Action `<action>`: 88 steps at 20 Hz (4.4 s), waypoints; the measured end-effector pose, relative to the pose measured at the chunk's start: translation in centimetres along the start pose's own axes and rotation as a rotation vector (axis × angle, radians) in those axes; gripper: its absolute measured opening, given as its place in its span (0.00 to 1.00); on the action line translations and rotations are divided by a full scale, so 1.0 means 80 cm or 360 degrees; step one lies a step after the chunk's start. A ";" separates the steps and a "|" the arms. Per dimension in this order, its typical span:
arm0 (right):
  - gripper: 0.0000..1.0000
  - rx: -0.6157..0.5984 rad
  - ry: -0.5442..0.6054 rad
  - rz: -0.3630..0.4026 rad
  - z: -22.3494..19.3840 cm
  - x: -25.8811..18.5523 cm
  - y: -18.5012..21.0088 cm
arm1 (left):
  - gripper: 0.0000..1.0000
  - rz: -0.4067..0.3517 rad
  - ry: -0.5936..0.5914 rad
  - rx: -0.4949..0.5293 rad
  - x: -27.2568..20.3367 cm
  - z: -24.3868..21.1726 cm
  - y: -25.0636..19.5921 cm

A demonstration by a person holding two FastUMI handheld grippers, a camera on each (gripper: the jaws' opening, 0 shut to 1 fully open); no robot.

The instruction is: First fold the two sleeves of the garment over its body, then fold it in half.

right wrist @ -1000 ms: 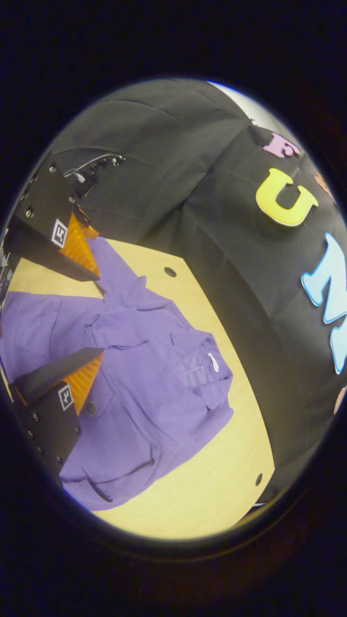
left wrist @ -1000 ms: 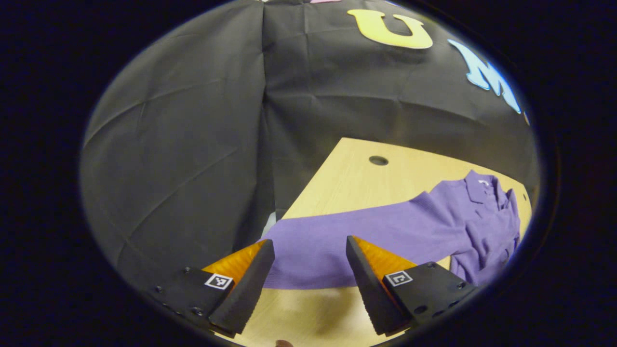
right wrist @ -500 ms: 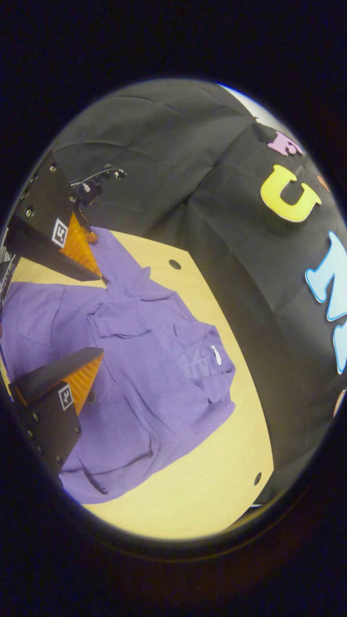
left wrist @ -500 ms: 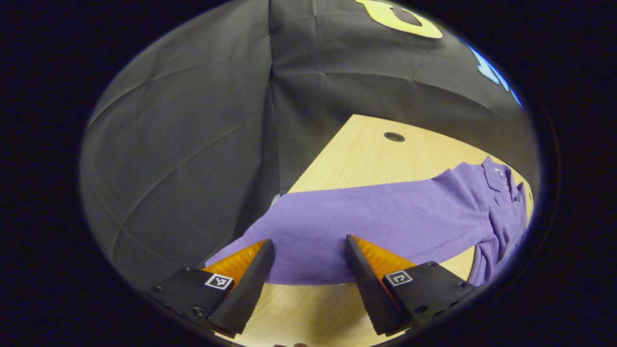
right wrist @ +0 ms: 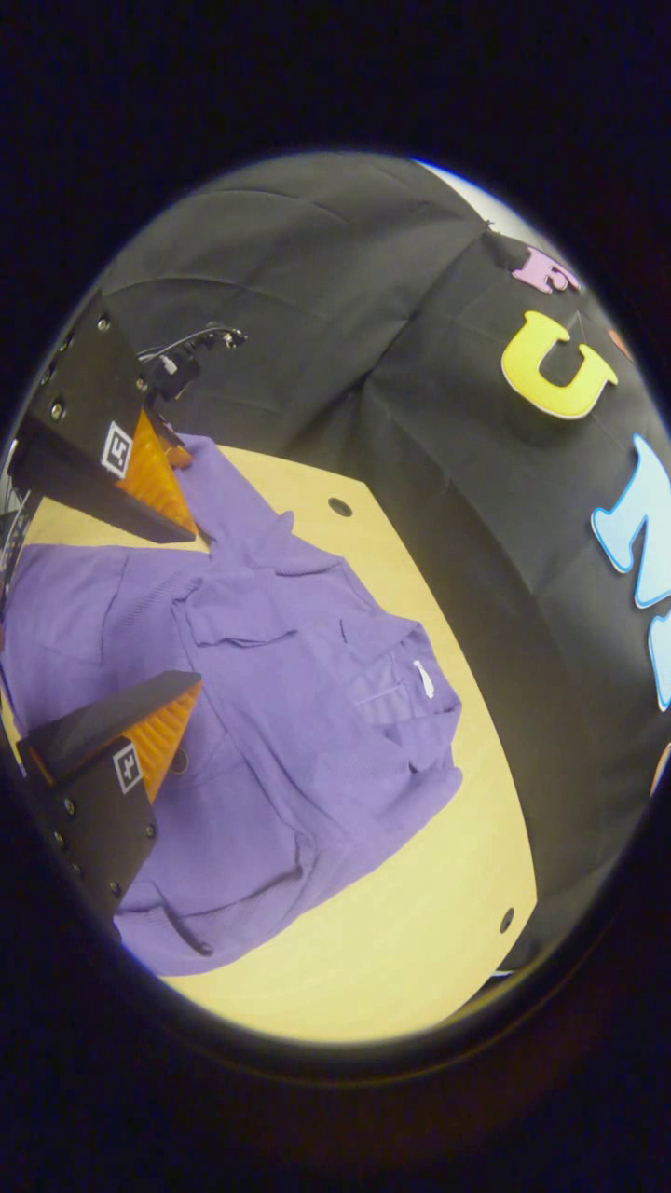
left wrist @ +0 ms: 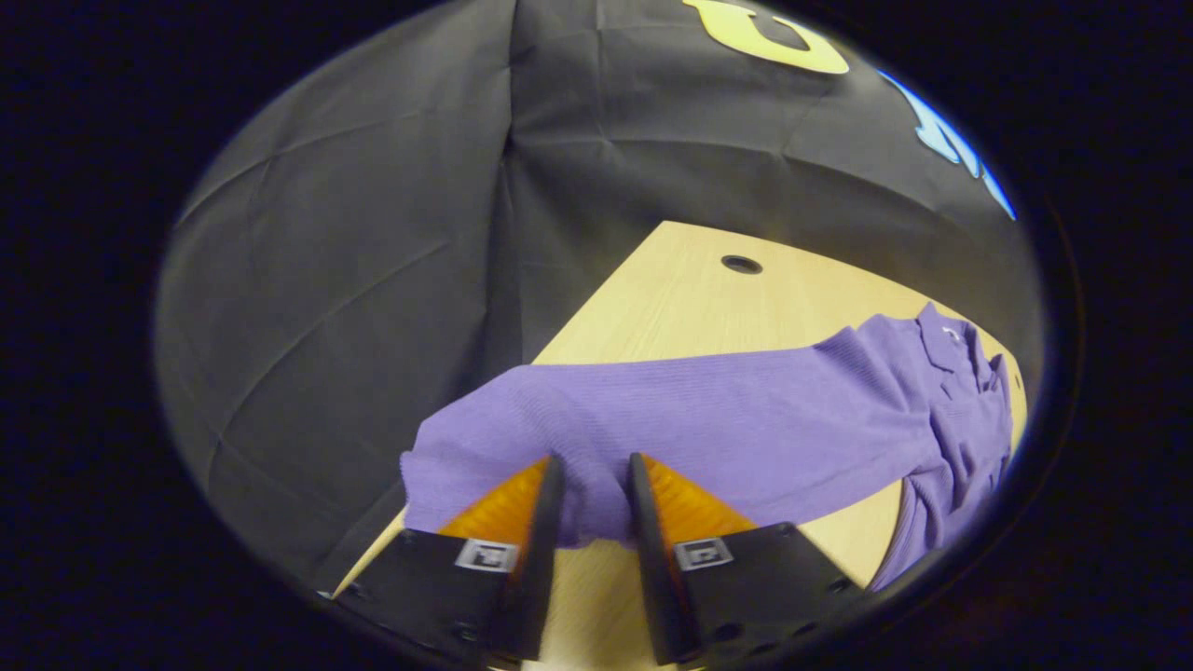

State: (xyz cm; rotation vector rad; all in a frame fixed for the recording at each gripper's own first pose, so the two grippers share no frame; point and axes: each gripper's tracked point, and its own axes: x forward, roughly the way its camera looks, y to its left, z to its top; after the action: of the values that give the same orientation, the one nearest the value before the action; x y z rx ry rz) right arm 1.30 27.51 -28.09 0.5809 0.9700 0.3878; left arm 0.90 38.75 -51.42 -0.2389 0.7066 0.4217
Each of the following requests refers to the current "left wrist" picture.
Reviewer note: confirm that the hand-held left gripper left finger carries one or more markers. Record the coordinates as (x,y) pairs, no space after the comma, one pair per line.
(545,559)

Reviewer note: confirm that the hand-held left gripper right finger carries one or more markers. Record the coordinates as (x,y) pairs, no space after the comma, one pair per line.
(652,578)

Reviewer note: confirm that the purple knit cardigan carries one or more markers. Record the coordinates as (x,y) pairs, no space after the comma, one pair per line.
(746,419)

